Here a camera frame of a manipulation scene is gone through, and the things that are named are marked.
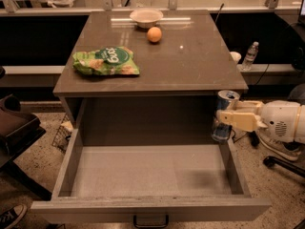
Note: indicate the orange fruit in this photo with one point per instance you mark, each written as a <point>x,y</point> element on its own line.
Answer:
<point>154,34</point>

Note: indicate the wire basket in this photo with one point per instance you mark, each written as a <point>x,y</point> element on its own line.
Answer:
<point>63,135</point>

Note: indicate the grey drawer cabinet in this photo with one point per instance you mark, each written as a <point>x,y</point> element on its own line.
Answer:
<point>191,58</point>

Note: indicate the green chip bag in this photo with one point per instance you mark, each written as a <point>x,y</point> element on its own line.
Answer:
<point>107,61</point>

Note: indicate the white bowl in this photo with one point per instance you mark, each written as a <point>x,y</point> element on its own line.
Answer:
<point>146,18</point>

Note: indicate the black chair left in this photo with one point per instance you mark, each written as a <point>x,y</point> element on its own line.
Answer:
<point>18,131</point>

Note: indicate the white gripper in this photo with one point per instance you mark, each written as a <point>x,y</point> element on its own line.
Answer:
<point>276,119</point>

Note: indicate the open top drawer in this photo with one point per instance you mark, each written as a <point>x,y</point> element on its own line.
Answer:
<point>149,157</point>

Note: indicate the black chair base right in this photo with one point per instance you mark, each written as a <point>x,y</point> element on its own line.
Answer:
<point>271,161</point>

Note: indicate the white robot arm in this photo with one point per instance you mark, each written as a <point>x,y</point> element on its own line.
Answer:
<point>301,121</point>

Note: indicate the grey sneaker right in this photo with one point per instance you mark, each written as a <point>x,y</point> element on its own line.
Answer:
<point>279,148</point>

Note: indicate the white paper cup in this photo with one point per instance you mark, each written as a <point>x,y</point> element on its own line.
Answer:
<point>236,56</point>

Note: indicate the black table leg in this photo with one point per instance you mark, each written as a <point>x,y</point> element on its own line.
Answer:
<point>254,139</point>

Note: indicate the clear water bottle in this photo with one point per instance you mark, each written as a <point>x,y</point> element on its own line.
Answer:
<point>250,56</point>

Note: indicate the black sneaker bottom left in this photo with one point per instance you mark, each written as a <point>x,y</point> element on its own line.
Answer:
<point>13,216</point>

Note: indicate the black drawer handle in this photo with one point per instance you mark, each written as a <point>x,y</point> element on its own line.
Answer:
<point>150,223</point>

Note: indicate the redbull can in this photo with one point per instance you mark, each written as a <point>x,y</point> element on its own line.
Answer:
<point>225,104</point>

